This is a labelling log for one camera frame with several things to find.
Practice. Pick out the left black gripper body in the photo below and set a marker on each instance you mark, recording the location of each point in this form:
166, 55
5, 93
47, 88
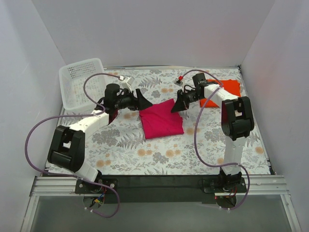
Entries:
137, 100

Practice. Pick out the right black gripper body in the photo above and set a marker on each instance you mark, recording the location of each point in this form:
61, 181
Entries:
182, 99

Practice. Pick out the magenta t shirt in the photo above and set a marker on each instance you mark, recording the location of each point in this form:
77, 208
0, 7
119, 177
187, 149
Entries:
158, 121

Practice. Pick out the white plastic basket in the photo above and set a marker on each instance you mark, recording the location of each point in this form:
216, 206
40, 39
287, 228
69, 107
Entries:
72, 78

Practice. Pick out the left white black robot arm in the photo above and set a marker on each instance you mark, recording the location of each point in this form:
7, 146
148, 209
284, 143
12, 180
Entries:
67, 148

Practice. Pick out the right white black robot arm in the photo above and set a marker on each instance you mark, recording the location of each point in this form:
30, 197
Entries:
236, 121

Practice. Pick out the floral table mat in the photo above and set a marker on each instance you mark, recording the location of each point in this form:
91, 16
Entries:
120, 148

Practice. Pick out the folded orange t shirt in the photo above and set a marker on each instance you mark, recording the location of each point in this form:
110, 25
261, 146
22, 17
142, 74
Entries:
229, 91

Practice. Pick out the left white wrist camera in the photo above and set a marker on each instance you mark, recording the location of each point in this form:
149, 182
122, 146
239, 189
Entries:
126, 82

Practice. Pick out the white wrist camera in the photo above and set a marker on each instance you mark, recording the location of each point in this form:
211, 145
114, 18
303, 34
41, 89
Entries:
179, 81
126, 82

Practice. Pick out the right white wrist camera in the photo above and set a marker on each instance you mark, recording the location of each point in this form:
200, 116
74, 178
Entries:
179, 81

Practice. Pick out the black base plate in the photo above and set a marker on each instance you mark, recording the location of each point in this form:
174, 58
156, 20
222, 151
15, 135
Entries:
158, 188

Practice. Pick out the aluminium frame rail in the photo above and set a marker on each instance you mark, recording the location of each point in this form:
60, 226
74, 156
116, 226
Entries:
46, 186

